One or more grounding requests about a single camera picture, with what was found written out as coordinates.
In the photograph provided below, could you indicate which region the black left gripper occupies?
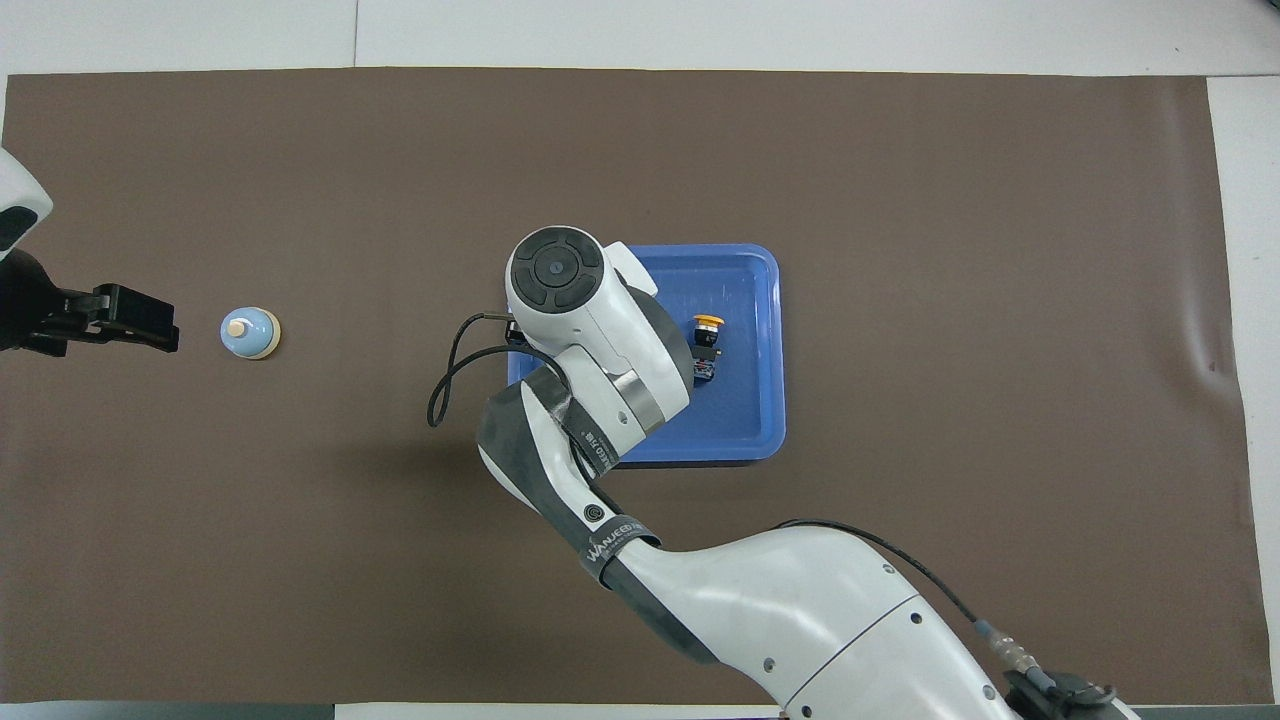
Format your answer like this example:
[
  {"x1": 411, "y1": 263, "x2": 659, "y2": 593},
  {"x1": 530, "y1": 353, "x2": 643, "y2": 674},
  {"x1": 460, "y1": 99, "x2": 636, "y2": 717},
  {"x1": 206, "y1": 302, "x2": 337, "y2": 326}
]
[{"x1": 16, "y1": 284, "x2": 180, "y2": 358}]

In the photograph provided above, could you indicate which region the light blue call bell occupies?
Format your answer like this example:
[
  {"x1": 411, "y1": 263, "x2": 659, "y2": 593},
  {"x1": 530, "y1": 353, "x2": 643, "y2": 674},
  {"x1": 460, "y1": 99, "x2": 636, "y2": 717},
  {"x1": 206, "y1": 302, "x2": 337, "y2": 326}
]
[{"x1": 219, "y1": 304, "x2": 283, "y2": 361}]

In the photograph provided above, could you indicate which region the yellow push button switch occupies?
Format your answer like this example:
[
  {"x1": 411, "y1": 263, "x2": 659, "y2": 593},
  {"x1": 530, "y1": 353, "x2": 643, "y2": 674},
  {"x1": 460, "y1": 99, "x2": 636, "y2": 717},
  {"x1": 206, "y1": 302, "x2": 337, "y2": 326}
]
[{"x1": 686, "y1": 314, "x2": 726, "y2": 386}]

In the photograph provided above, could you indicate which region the blue plastic tray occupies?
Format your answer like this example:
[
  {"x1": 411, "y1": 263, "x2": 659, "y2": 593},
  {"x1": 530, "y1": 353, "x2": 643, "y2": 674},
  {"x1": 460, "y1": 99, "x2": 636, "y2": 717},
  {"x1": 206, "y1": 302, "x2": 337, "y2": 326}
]
[{"x1": 507, "y1": 243, "x2": 787, "y2": 467}]

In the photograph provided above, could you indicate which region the brown table mat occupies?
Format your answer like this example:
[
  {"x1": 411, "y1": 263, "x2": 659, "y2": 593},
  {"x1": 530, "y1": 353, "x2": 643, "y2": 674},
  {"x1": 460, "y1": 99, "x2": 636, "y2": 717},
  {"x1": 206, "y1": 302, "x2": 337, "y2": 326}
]
[{"x1": 0, "y1": 66, "x2": 1276, "y2": 706}]

